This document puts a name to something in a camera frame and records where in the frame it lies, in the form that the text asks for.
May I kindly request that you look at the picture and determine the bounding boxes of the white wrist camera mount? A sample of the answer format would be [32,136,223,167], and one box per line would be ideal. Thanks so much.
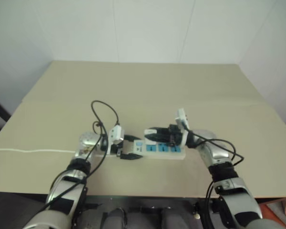
[174,108,190,149]
[106,125,126,155]

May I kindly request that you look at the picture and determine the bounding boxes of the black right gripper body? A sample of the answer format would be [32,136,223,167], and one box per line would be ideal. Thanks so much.
[167,124,184,147]

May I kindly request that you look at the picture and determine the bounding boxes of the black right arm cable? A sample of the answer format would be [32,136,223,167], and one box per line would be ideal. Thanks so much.
[192,132,245,229]

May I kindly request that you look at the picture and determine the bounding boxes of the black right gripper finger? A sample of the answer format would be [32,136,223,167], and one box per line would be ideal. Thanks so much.
[150,125,171,135]
[144,133,171,143]

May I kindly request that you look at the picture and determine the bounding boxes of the white charger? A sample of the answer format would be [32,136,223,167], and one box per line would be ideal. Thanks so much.
[143,128,159,145]

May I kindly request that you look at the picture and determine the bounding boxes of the white power strip cord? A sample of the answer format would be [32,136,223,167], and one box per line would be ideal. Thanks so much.
[0,148,76,154]

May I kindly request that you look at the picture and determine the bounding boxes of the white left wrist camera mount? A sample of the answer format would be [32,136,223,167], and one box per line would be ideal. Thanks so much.
[106,125,126,155]

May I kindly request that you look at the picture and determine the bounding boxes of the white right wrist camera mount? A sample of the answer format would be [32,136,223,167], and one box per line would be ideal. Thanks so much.
[174,108,190,149]

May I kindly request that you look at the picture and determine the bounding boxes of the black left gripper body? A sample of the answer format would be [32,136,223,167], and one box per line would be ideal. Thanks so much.
[110,140,125,157]

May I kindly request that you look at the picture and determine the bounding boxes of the black frame under table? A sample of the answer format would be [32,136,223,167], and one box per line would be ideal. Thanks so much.
[84,195,219,229]

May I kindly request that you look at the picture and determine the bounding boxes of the white power strip blue sockets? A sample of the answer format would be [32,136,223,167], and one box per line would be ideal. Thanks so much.
[95,140,187,160]

